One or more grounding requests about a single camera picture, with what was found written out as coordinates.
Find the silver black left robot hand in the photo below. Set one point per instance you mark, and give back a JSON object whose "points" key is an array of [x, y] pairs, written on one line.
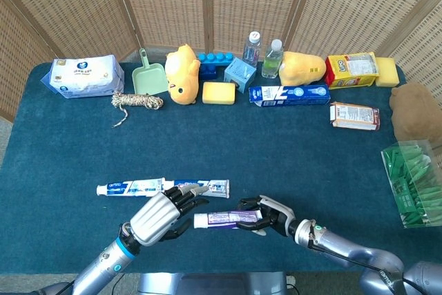
{"points": [[152, 219]]}

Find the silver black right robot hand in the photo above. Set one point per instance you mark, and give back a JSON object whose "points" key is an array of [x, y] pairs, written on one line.
{"points": [[279, 217]]}

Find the short purple toothpaste tube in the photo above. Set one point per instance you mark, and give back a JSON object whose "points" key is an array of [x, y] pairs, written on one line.
{"points": [[221, 219]]}

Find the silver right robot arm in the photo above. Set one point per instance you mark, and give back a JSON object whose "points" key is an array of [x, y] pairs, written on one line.
{"points": [[345, 243]]}

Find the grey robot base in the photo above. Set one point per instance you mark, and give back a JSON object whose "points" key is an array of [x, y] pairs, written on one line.
{"points": [[214, 284]]}

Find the blue white toothpaste tube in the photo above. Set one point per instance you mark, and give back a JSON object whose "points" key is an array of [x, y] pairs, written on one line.
{"points": [[131, 188]]}

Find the Crest toothpaste tube red logo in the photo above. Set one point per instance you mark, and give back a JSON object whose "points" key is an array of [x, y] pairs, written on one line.
{"points": [[221, 188]]}

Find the blue toothpaste carton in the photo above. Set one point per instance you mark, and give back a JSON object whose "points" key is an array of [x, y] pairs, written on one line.
{"points": [[290, 96]]}

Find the teal table cloth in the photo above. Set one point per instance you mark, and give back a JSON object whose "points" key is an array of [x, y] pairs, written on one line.
{"points": [[221, 143]]}

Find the orange brown small carton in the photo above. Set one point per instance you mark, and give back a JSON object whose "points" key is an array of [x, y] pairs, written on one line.
{"points": [[355, 115]]}

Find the yellow cleaning sponge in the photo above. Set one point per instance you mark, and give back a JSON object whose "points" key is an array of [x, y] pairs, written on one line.
{"points": [[219, 93], [386, 72]]}

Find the clear box of green packets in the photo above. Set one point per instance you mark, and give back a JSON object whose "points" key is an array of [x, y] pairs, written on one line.
{"points": [[414, 184]]}

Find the green plastic dustpan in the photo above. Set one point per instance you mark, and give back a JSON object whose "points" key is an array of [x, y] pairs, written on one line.
{"points": [[150, 79]]}

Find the yellow duck plush with face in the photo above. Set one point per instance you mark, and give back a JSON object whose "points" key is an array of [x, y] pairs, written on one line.
{"points": [[183, 77]]}

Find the light blue small box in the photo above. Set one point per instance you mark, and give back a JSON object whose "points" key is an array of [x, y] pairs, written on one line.
{"points": [[238, 74]]}

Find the yellow plush with tag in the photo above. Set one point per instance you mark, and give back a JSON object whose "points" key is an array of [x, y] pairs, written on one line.
{"points": [[304, 68]]}

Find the clear bottle green label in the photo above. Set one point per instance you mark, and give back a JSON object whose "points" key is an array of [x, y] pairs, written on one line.
{"points": [[272, 63]]}

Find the white tissue pack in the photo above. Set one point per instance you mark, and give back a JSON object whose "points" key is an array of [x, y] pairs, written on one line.
{"points": [[83, 74]]}

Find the yellow red snack box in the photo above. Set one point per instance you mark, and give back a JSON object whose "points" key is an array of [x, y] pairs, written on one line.
{"points": [[348, 70]]}

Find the blue toy building block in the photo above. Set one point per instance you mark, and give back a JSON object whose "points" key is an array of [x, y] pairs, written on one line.
{"points": [[209, 67]]}

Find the clear bottle pink label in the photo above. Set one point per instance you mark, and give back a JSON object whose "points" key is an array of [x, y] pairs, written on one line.
{"points": [[251, 49]]}

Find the brown plush toy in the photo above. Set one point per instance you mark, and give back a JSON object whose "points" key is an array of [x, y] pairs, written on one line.
{"points": [[414, 112]]}

